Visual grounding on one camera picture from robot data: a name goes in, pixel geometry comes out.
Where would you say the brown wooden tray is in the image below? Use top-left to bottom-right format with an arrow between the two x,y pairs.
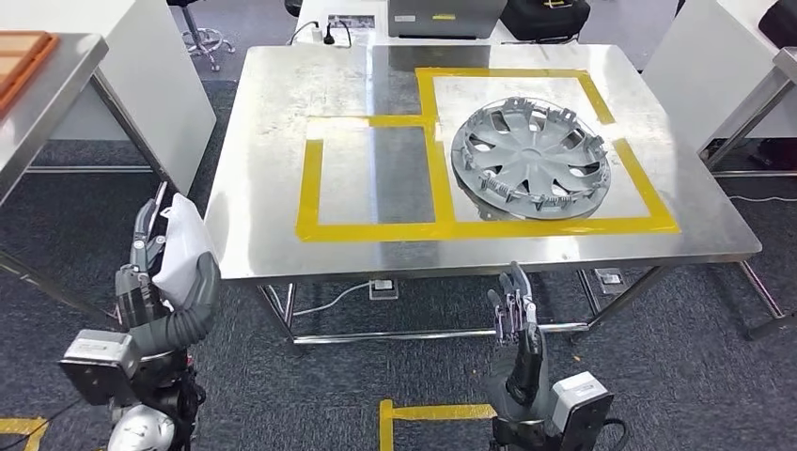
0,31 -> 61,117

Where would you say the steel table with tray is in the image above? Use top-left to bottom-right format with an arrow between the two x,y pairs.
0,31 -> 188,325

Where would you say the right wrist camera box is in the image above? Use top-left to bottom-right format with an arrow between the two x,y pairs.
547,371 -> 616,451

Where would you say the grey wheel cover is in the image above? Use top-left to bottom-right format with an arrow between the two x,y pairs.
450,96 -> 613,223

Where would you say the black seat stool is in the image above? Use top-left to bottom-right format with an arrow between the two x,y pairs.
165,0 -> 237,73

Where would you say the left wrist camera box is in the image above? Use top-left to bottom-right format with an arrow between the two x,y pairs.
57,330 -> 142,407

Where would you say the white plastic part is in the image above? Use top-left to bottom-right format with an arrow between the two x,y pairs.
150,193 -> 219,310

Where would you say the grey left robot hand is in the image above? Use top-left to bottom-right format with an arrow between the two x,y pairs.
115,198 -> 222,332

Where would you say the floor outlet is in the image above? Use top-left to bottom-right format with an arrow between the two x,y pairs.
368,278 -> 399,303
593,267 -> 626,296

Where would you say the white desk panel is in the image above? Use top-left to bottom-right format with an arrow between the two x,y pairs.
641,0 -> 797,155
0,0 -> 218,196

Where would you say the black power plug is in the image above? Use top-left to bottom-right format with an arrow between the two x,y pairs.
322,18 -> 353,49

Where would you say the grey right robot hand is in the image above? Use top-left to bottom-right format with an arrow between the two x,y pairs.
484,261 -> 553,427

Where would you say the black floor cable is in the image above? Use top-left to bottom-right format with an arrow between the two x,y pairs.
0,397 -> 84,451

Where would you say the yellow tape on workbench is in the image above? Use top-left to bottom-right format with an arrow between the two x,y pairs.
294,67 -> 681,244

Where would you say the white power strip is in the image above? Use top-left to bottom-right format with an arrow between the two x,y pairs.
309,13 -> 379,48

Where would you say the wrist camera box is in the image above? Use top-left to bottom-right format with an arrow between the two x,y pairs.
547,371 -> 616,451
57,330 -> 142,407

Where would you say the yellow floor tape square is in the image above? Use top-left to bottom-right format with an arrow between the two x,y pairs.
378,399 -> 499,451

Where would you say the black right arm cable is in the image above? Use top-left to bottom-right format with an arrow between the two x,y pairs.
597,418 -> 633,451

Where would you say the steel workbench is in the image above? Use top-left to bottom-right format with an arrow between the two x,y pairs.
204,43 -> 764,348

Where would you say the black bag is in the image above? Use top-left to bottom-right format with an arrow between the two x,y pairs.
499,0 -> 592,44
745,137 -> 797,171

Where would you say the white floor cable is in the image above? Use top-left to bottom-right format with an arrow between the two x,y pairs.
290,281 -> 373,318
728,194 -> 797,205

